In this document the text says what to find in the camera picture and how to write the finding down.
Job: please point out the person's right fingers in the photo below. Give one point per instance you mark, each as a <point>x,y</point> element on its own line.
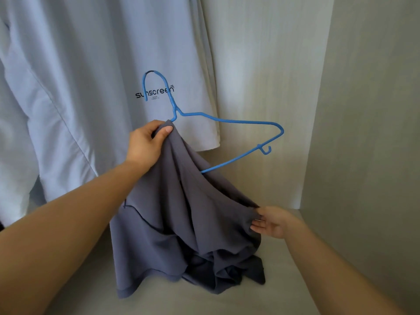
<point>259,223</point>

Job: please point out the person's right hand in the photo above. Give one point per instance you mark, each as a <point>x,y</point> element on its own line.
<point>274,221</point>

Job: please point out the person's left hand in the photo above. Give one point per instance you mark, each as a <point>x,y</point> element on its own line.
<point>142,149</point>

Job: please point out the person's left forearm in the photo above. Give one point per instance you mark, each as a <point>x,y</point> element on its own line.
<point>62,226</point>

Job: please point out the person's left thumb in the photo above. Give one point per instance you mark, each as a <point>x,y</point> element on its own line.
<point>164,135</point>

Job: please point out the person's right forearm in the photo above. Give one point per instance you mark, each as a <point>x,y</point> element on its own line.
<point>331,275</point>

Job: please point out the light blue hanging shirt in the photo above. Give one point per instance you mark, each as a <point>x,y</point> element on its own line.
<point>92,88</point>

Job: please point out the grey garment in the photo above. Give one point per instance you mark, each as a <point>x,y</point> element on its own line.
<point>183,223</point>

